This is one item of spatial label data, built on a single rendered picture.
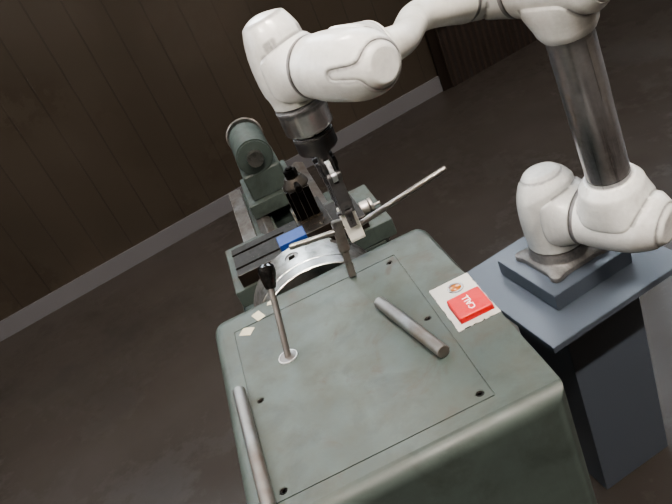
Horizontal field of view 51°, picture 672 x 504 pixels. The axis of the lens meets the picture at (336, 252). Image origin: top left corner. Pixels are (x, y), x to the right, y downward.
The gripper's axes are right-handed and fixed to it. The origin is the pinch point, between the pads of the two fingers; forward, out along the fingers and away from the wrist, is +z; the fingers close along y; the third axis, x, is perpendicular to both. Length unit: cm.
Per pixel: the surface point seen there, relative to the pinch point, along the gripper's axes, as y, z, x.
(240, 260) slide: 79, 38, 30
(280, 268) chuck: 17.5, 12.3, 16.8
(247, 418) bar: -29.5, 7.8, 30.0
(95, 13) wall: 338, -16, 61
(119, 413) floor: 175, 135, 128
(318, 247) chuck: 18.6, 12.3, 7.3
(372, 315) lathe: -16.6, 9.8, 4.4
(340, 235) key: -1.2, 0.9, 2.9
